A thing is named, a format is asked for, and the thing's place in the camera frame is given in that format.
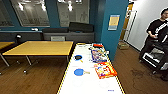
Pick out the dark grey sofa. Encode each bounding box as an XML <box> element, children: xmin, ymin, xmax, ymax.
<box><xmin>0</xmin><ymin>21</ymin><xmax>96</xmax><ymax>43</ymax></box>

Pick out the wooden door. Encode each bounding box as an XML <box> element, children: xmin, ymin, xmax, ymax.
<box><xmin>119</xmin><ymin>3</ymin><xmax>135</xmax><ymax>43</ymax></box>

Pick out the red flat object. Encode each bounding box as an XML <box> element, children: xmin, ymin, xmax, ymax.
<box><xmin>92</xmin><ymin>43</ymin><xmax>105</xmax><ymax>49</ymax></box>

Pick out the cardboard box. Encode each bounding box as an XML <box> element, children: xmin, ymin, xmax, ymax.
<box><xmin>117</xmin><ymin>40</ymin><xmax>131</xmax><ymax>51</ymax></box>

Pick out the white decorated table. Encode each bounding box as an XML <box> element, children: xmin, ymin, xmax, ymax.
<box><xmin>56</xmin><ymin>42</ymin><xmax>126</xmax><ymax>94</ymax></box>

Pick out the colourful game box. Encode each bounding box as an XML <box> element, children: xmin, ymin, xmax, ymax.
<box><xmin>88</xmin><ymin>47</ymin><xmax>110</xmax><ymax>64</ymax></box>

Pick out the yellow wall sign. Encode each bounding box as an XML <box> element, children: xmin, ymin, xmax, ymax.
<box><xmin>107</xmin><ymin>14</ymin><xmax>121</xmax><ymax>32</ymax></box>

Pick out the interior glass window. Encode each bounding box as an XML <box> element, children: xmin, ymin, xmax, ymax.
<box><xmin>9</xmin><ymin>0</ymin><xmax>51</xmax><ymax>28</ymax></box>
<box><xmin>56</xmin><ymin>0</ymin><xmax>91</xmax><ymax>28</ymax></box>
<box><xmin>0</xmin><ymin>4</ymin><xmax>14</xmax><ymax>28</ymax></box>

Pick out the small white ledge object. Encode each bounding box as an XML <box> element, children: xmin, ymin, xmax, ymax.
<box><xmin>30</xmin><ymin>27</ymin><xmax>39</xmax><ymax>33</ymax></box>

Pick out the orange and white game box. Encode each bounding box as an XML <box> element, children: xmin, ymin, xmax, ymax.
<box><xmin>93</xmin><ymin>62</ymin><xmax>119</xmax><ymax>80</ymax></box>

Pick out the black wheeled cart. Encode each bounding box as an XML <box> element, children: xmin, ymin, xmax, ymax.
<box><xmin>141</xmin><ymin>19</ymin><xmax>168</xmax><ymax>74</ymax></box>

